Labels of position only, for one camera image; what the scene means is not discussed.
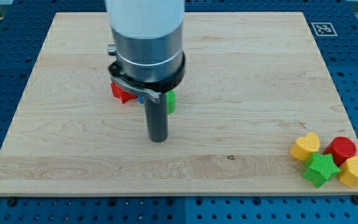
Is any green circle block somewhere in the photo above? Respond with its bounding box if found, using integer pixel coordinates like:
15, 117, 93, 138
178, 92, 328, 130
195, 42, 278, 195
166, 90, 176, 114

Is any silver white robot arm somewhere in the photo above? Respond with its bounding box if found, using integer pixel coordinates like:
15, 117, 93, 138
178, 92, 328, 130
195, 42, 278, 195
105, 0, 185, 103

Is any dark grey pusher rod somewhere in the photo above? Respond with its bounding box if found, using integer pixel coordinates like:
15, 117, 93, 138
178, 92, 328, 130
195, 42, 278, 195
144, 94, 168, 142

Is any blue block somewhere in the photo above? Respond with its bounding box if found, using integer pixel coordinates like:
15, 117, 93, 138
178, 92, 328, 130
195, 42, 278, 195
137, 96, 144, 104

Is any red star block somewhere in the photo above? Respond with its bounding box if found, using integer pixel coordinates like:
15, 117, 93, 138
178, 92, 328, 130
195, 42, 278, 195
110, 82, 137, 104

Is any wooden board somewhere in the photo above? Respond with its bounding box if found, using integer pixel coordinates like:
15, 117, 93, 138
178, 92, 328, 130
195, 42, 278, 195
0, 12, 358, 197

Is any yellow heart block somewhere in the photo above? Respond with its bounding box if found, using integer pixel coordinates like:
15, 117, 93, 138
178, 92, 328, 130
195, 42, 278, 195
290, 132, 320, 161

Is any green star block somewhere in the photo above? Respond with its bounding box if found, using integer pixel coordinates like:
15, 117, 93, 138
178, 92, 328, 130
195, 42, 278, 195
302, 152, 341, 188

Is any red cylinder block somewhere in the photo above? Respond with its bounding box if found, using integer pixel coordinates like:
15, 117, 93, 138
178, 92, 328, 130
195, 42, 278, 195
323, 136, 357, 167

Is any white fiducial marker tag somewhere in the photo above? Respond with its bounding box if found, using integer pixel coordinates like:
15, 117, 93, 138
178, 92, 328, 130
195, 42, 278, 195
311, 22, 337, 37

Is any yellow hexagon block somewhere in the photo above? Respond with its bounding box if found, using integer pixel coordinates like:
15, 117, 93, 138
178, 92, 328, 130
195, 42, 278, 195
338, 156, 358, 188

